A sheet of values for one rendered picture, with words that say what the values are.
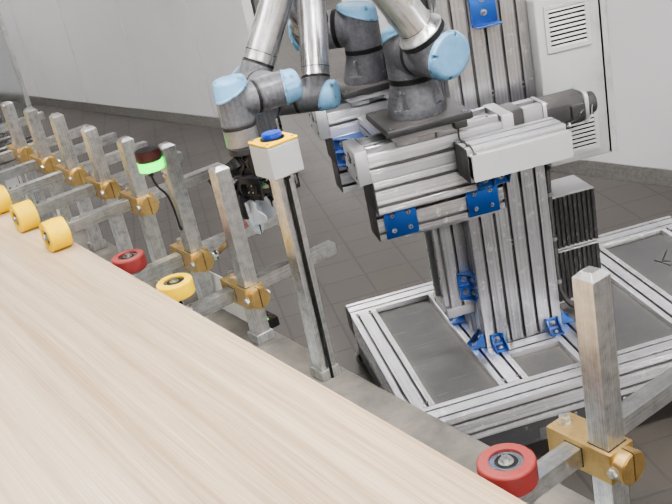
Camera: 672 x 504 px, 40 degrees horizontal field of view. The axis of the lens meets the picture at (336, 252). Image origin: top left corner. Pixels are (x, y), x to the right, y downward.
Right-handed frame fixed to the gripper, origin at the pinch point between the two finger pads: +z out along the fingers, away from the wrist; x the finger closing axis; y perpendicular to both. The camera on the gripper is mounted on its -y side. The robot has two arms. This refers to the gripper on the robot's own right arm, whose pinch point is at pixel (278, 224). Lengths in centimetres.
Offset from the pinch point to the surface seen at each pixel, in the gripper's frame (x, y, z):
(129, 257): -0.9, -41.6, -8.5
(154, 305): -31, -50, -8
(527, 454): -126, -39, -9
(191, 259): -6.5, -28.9, -3.8
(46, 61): 670, 160, 40
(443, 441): -92, -27, 12
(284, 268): -26.5, -15.4, -0.4
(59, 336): -26, -69, -9
